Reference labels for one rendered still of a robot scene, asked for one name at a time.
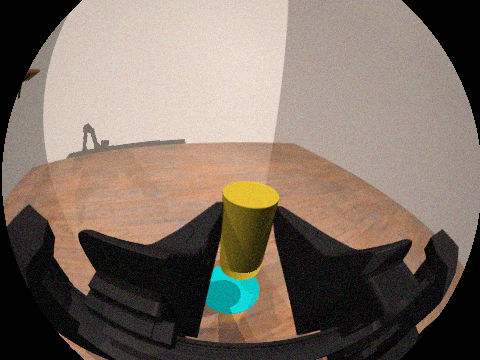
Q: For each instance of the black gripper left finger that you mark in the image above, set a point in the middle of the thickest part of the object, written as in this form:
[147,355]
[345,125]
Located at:
[178,266]

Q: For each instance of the cyan circle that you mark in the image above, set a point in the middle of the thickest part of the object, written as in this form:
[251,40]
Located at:
[230,295]

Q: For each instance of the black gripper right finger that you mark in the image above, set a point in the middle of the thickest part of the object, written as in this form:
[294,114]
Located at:
[320,271]

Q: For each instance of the yellow cylinder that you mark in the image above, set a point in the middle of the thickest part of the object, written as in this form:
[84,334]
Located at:
[249,211]

